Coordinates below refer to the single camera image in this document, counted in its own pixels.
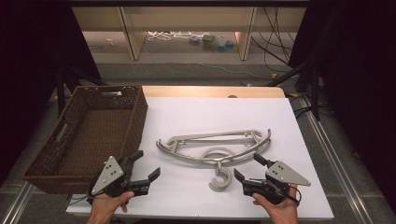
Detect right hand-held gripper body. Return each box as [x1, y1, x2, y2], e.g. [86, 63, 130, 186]
[242, 160, 312, 205]

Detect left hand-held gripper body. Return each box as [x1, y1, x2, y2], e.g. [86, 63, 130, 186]
[90, 155, 151, 199]

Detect brown wicker basket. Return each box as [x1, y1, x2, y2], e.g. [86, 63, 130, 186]
[21, 85, 149, 195]

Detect aluminium floor rail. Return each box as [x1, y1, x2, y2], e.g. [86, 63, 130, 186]
[0, 181, 35, 224]
[297, 94, 376, 224]

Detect grey plastic clothes hanger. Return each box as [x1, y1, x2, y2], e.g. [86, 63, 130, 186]
[155, 130, 273, 191]
[156, 130, 273, 192]
[162, 129, 273, 169]

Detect person's right hand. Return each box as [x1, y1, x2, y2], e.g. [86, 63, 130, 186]
[251, 183, 301, 222]

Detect long white floor cable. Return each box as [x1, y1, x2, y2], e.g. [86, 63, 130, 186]
[167, 60, 273, 79]

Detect light wooden shelf unit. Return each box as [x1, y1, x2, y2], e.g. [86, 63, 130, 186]
[72, 7, 307, 62]

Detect person's left hand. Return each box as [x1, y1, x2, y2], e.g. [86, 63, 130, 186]
[88, 190, 135, 222]

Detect colourful toys on floor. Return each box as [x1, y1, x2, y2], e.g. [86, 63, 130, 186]
[188, 33, 238, 53]

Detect coiled white cord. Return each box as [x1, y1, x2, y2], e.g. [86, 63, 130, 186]
[147, 30, 204, 42]

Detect white table mat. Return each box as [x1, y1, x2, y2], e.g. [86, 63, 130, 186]
[65, 96, 334, 222]

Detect dark curtain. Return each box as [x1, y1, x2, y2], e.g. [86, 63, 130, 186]
[0, 0, 103, 188]
[288, 0, 396, 208]

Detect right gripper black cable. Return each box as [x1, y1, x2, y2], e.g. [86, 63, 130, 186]
[288, 185, 303, 207]

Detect bundle of black cables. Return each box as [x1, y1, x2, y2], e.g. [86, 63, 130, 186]
[250, 7, 302, 74]

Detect black metal stand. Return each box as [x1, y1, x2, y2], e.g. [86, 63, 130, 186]
[55, 63, 108, 117]
[266, 57, 322, 121]

